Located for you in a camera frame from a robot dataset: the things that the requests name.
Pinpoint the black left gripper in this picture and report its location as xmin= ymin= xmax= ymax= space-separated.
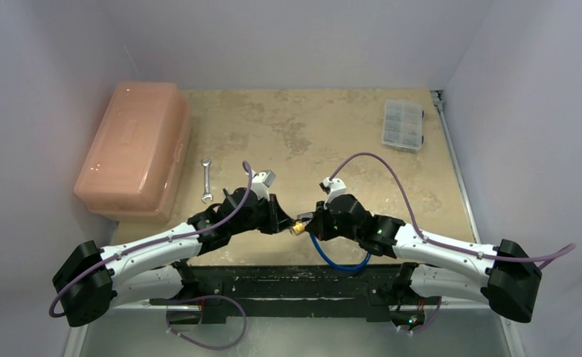
xmin=230 ymin=193 xmax=295 ymax=236

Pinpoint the brass padlock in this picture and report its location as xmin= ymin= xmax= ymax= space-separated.
xmin=290 ymin=222 xmax=307 ymax=236

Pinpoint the blue cable lock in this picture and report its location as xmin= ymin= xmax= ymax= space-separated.
xmin=290 ymin=213 xmax=371 ymax=273

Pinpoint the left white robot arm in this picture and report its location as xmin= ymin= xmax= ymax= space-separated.
xmin=48 ymin=187 xmax=295 ymax=327

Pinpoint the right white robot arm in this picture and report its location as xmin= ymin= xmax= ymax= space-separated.
xmin=305 ymin=194 xmax=542 ymax=323

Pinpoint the silver open-end wrench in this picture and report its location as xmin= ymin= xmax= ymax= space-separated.
xmin=201 ymin=158 xmax=214 ymax=203

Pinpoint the clear compartment screw box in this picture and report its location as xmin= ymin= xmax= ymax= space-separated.
xmin=381 ymin=99 xmax=424 ymax=152

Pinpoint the pink translucent plastic toolbox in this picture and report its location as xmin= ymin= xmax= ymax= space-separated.
xmin=74 ymin=81 xmax=191 ymax=223

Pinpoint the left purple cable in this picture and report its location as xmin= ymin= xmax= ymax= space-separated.
xmin=48 ymin=160 xmax=254 ymax=318

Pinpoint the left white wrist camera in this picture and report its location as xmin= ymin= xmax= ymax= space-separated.
xmin=251 ymin=170 xmax=276 ymax=201

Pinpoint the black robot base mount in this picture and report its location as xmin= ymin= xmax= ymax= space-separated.
xmin=175 ymin=263 xmax=439 ymax=326

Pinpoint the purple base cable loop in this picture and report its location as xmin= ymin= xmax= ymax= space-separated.
xmin=165 ymin=295 xmax=249 ymax=351

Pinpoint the aluminium frame rail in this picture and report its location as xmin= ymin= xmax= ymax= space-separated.
xmin=430 ymin=90 xmax=526 ymax=356

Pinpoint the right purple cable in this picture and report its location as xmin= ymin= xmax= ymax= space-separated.
xmin=328 ymin=152 xmax=577 ymax=270

